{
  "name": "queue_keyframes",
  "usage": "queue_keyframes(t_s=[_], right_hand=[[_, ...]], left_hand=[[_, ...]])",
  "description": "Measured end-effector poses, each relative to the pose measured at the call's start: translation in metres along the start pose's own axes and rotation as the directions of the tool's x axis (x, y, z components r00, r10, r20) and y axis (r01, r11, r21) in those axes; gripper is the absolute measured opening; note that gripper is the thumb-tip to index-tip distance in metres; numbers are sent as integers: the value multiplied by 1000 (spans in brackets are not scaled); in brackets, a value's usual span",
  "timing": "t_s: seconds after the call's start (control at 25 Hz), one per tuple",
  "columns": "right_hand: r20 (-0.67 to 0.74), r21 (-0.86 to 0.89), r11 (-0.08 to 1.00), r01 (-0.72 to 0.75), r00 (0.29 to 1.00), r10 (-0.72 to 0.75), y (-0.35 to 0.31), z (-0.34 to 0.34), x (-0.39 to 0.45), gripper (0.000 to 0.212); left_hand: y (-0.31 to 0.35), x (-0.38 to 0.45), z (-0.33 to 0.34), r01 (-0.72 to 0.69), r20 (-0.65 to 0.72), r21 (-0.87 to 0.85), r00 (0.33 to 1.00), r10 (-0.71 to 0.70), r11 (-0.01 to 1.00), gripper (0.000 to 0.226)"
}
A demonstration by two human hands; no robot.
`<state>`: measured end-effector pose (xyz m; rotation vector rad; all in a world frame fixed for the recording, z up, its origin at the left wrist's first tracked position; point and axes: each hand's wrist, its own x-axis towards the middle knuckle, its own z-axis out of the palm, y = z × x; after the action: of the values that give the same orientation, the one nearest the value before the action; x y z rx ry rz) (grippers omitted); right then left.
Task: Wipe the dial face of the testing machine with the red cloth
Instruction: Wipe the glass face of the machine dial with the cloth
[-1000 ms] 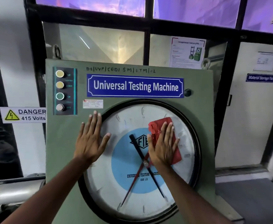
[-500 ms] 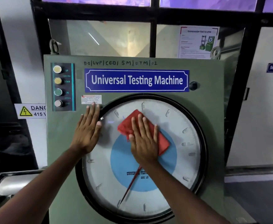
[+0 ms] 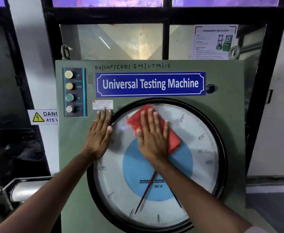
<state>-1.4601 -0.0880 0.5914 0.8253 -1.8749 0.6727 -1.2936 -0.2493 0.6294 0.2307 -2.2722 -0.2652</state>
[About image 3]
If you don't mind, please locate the person's left hand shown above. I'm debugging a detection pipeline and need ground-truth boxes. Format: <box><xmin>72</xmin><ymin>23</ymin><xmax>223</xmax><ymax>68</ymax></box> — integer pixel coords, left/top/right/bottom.
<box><xmin>81</xmin><ymin>107</ymin><xmax>113</xmax><ymax>161</ymax></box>

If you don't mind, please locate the person's right hand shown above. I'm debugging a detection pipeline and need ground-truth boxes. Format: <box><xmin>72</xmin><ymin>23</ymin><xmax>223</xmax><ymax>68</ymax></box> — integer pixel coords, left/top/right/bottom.
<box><xmin>136</xmin><ymin>107</ymin><xmax>169</xmax><ymax>163</ymax></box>

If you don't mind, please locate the red cleaning cloth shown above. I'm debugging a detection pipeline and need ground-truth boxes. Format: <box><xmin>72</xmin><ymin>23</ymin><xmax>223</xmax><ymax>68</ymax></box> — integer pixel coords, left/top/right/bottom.
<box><xmin>127</xmin><ymin>104</ymin><xmax>182</xmax><ymax>155</ymax></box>

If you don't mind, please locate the person's left forearm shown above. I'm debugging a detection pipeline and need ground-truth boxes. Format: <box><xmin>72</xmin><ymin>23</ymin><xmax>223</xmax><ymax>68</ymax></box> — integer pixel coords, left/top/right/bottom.
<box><xmin>0</xmin><ymin>150</ymin><xmax>101</xmax><ymax>233</ymax></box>

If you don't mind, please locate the person's right forearm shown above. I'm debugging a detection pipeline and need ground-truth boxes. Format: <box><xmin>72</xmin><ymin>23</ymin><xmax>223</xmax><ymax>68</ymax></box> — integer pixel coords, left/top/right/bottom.
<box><xmin>146</xmin><ymin>154</ymin><xmax>262</xmax><ymax>233</ymax></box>

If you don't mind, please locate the small white red label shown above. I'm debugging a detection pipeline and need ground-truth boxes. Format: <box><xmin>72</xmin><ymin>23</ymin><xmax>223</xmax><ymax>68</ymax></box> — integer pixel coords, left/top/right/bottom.
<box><xmin>92</xmin><ymin>100</ymin><xmax>114</xmax><ymax>110</ymax></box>

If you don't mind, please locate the green machine control cabinet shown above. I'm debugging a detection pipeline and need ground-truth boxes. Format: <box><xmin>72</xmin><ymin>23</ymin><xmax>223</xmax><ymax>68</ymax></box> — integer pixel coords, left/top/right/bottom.
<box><xmin>55</xmin><ymin>60</ymin><xmax>247</xmax><ymax>233</ymax></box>

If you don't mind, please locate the blue machine name sign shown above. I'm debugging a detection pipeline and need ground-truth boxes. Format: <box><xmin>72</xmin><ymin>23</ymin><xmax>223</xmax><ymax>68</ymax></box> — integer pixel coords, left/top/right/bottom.
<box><xmin>95</xmin><ymin>72</ymin><xmax>206</xmax><ymax>98</ymax></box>

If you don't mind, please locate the large round dial gauge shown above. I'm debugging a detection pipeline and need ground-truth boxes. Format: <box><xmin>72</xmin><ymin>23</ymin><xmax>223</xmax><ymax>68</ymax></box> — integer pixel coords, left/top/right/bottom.
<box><xmin>87</xmin><ymin>98</ymin><xmax>228</xmax><ymax>233</ymax></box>

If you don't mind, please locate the push button control panel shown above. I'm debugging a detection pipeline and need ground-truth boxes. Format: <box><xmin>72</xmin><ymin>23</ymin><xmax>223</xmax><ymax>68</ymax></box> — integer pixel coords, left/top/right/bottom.
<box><xmin>62</xmin><ymin>68</ymin><xmax>87</xmax><ymax>118</ymax></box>

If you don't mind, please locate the white yellow warning sign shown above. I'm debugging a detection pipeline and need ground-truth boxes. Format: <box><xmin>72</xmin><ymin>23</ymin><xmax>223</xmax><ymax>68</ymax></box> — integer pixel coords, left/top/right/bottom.
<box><xmin>27</xmin><ymin>109</ymin><xmax>59</xmax><ymax>125</ymax></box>

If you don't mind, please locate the red dial pointer needle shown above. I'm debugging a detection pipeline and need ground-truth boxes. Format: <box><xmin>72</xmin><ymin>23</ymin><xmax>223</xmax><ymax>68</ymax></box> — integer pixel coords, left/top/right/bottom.
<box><xmin>135</xmin><ymin>170</ymin><xmax>158</xmax><ymax>215</ymax></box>

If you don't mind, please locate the metal lifting eye bolt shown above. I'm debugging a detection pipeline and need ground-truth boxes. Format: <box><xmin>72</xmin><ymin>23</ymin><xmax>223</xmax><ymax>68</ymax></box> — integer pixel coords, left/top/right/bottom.
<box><xmin>61</xmin><ymin>44</ymin><xmax>72</xmax><ymax>60</ymax></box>
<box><xmin>228</xmin><ymin>45</ymin><xmax>240</xmax><ymax>60</ymax></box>

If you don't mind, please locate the grey metal cylinder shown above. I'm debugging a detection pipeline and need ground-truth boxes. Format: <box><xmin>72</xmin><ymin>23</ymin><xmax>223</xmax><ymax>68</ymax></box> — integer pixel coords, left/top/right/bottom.
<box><xmin>0</xmin><ymin>177</ymin><xmax>54</xmax><ymax>210</ymax></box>

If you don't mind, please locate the white instruction poster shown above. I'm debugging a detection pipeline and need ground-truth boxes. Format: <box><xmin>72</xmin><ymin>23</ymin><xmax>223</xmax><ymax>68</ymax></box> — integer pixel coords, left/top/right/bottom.
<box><xmin>192</xmin><ymin>24</ymin><xmax>239</xmax><ymax>60</ymax></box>

